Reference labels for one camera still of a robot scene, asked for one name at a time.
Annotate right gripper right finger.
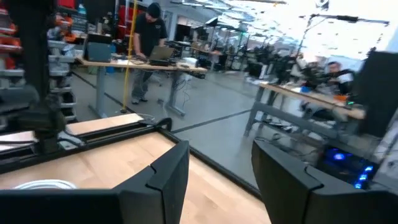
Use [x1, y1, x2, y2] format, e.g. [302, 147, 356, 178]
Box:
[251, 139, 377, 224]

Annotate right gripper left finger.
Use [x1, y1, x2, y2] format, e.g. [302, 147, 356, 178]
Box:
[113, 140, 190, 224]

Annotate black perforated computer case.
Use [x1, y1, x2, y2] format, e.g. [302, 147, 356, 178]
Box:
[316, 146, 379, 190]

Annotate wooden table grey legs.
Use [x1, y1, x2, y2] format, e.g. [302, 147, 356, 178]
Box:
[244, 82, 367, 139]
[75, 57, 208, 118]

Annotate person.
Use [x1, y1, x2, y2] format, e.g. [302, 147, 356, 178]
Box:
[323, 61, 357, 96]
[130, 2, 169, 106]

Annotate large black panel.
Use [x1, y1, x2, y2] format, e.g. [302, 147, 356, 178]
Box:
[354, 49, 398, 138]

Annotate grey laptop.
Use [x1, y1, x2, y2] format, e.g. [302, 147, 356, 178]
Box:
[148, 45, 175, 62]

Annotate grey blue equipment case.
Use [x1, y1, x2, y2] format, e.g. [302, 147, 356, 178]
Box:
[85, 33, 113, 63]

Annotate parts shelf with bins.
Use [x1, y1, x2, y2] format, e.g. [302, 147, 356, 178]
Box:
[0, 0, 78, 124]

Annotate white coiled cable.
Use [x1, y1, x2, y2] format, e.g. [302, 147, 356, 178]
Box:
[12, 179, 78, 190]

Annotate yellow hanging cord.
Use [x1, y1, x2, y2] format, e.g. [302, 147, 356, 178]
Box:
[120, 0, 139, 113]

